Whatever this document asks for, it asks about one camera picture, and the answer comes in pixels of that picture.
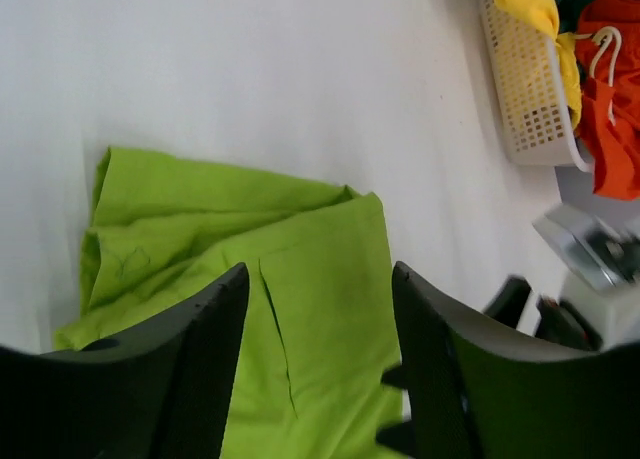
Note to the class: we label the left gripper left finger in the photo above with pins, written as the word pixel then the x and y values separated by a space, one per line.
pixel 159 389

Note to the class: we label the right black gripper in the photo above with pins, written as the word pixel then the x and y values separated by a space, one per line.
pixel 559 321

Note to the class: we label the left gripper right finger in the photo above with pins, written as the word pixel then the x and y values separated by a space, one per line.
pixel 480 389

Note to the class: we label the white plastic basket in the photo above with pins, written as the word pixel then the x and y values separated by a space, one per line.
pixel 535 116

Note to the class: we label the lime green shorts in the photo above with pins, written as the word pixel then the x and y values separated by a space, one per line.
pixel 295 273

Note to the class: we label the yellow shorts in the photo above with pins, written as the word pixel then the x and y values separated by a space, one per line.
pixel 543 16

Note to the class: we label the orange shorts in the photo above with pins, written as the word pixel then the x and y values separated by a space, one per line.
pixel 608 48

